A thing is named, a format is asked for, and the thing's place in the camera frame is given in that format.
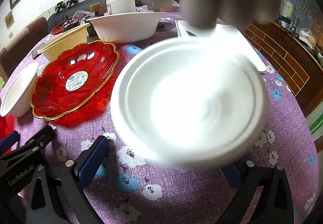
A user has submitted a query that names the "white plastic jar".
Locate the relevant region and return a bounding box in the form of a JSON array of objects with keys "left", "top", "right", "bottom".
[{"left": 106, "top": 0, "right": 136, "bottom": 15}]

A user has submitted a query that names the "red gold-rimmed plate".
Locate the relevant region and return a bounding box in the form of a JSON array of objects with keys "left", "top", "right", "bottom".
[
  {"left": 0, "top": 115, "right": 15, "bottom": 156},
  {"left": 30, "top": 40, "right": 120, "bottom": 121}
]

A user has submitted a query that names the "cream plastic bowl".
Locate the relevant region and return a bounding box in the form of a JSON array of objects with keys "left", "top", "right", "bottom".
[{"left": 37, "top": 23, "right": 90, "bottom": 62}]

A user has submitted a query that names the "small white foam bowl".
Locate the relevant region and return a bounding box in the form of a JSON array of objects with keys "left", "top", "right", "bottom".
[{"left": 1, "top": 62, "right": 39, "bottom": 118}]

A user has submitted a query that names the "black leather sofa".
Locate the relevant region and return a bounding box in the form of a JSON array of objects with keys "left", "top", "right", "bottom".
[{"left": 47, "top": 0, "right": 144, "bottom": 33}]

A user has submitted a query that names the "purple floral tablecloth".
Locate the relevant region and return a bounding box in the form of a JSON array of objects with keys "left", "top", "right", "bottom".
[{"left": 0, "top": 5, "right": 320, "bottom": 224}]

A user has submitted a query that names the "large white foam bowl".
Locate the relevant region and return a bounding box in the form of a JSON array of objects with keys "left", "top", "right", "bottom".
[{"left": 90, "top": 12, "right": 165, "bottom": 43}]

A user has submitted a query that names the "lined paper notepad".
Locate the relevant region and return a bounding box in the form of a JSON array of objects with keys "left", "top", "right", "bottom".
[{"left": 175, "top": 19, "right": 267, "bottom": 73}]

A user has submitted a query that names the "white shallow foam bowl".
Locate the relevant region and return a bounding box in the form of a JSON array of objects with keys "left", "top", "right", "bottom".
[{"left": 110, "top": 38, "right": 269, "bottom": 169}]

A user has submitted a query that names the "brown armchair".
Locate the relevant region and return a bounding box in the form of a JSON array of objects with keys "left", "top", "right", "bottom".
[{"left": 1, "top": 17, "right": 48, "bottom": 82}]

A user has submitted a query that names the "wooden sideboard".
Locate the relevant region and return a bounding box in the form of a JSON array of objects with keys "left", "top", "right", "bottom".
[{"left": 242, "top": 22, "right": 322, "bottom": 117}]

